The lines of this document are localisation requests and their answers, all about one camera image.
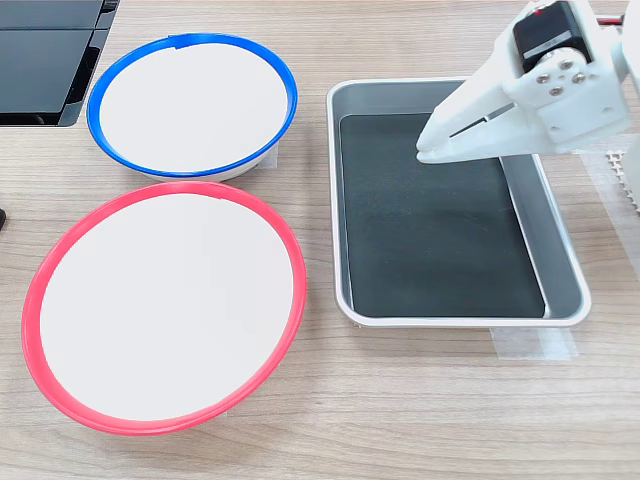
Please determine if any red-rimmed white plate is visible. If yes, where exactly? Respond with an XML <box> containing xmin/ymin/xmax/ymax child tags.
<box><xmin>21</xmin><ymin>180</ymin><xmax>308</xmax><ymax>438</ymax></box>

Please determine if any pale perforated plate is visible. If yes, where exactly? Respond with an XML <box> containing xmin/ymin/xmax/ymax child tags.
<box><xmin>604</xmin><ymin>151</ymin><xmax>640</xmax><ymax>216</ymax></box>

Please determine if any steel tray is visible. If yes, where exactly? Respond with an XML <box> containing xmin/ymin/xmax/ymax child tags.
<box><xmin>326</xmin><ymin>77</ymin><xmax>593</xmax><ymax>329</ymax></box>

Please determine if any black tray mat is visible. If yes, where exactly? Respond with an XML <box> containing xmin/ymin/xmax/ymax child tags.
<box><xmin>338</xmin><ymin>112</ymin><xmax>547</xmax><ymax>320</ymax></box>

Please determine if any small tape piece under plate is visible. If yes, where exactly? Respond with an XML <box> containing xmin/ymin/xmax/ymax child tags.
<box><xmin>254</xmin><ymin>147</ymin><xmax>279</xmax><ymax>172</ymax></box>

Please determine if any translucent tape strip by tray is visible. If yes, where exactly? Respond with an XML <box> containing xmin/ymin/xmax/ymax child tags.
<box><xmin>489</xmin><ymin>327</ymin><xmax>580</xmax><ymax>362</ymax></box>

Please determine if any blue-rimmed white plate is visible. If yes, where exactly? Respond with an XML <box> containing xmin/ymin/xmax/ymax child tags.
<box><xmin>86</xmin><ymin>32</ymin><xmax>300</xmax><ymax>183</ymax></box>

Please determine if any black glossy device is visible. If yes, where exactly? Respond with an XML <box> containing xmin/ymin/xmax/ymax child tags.
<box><xmin>0</xmin><ymin>0</ymin><xmax>121</xmax><ymax>128</ymax></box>

